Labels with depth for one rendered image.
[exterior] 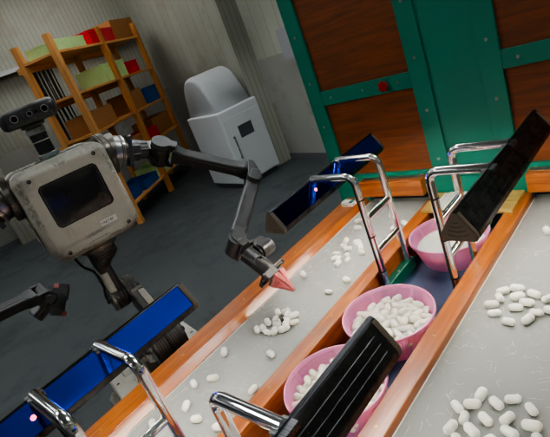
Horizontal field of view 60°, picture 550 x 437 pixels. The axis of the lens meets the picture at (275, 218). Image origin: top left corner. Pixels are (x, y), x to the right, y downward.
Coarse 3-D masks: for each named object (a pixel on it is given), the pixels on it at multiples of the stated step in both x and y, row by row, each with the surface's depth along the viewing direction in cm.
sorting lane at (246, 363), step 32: (352, 224) 200; (384, 224) 190; (320, 256) 184; (352, 256) 176; (320, 288) 163; (256, 320) 159; (256, 352) 143; (288, 352) 138; (224, 384) 135; (256, 384) 130
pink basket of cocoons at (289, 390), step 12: (336, 348) 128; (312, 360) 128; (324, 360) 129; (300, 372) 126; (288, 384) 122; (300, 384) 125; (384, 384) 110; (288, 396) 119; (288, 408) 114; (372, 408) 107; (360, 420) 106
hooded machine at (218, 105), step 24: (216, 72) 555; (192, 96) 559; (216, 96) 543; (240, 96) 559; (192, 120) 578; (216, 120) 538; (240, 120) 552; (216, 144) 565; (240, 144) 554; (264, 144) 575; (264, 168) 578
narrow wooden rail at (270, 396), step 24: (432, 216) 182; (408, 240) 169; (384, 264) 158; (360, 288) 150; (336, 312) 143; (312, 336) 136; (336, 336) 139; (288, 360) 131; (264, 384) 125; (240, 432) 113; (264, 432) 118
